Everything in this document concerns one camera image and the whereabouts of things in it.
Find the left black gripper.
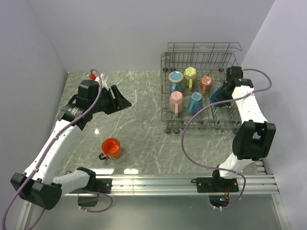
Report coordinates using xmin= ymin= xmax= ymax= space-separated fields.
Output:
xmin=90 ymin=84 xmax=131 ymax=115

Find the dark blue mug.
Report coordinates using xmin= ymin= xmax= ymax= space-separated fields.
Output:
xmin=210 ymin=86 xmax=231 ymax=108

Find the salmon floral mug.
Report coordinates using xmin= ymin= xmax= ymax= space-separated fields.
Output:
xmin=200 ymin=76 xmax=213 ymax=96

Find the light blue floral mug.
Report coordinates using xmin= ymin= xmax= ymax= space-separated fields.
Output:
xmin=188 ymin=92 xmax=202 ymax=115

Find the yellow faceted mug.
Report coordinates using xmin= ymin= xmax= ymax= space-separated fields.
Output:
xmin=183 ymin=67 xmax=197 ymax=90

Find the orange mug black handle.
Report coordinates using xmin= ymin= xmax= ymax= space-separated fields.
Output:
xmin=98 ymin=138 xmax=122 ymax=160

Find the pink faceted mug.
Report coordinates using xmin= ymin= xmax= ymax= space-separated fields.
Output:
xmin=169 ymin=91 xmax=184 ymax=116

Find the blue mug orange interior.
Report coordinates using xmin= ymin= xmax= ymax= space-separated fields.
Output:
xmin=168 ymin=71 xmax=184 ymax=92

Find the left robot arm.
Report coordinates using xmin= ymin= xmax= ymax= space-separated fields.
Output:
xmin=11 ymin=80 xmax=131 ymax=210

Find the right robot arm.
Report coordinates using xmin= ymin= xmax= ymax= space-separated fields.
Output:
xmin=211 ymin=66 xmax=276 ymax=191

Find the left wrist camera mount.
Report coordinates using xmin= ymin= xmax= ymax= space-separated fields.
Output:
xmin=89 ymin=73 xmax=109 ymax=89

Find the wire dish rack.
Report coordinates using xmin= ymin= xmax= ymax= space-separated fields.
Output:
xmin=160 ymin=42 xmax=242 ymax=134

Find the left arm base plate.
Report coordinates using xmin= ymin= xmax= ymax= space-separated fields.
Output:
xmin=71 ymin=178 xmax=112 ymax=194

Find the aluminium mounting rail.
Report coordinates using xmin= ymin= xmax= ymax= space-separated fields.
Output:
xmin=25 ymin=174 xmax=279 ymax=196

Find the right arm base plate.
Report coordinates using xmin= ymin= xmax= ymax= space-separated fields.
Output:
xmin=190 ymin=177 xmax=239 ymax=193

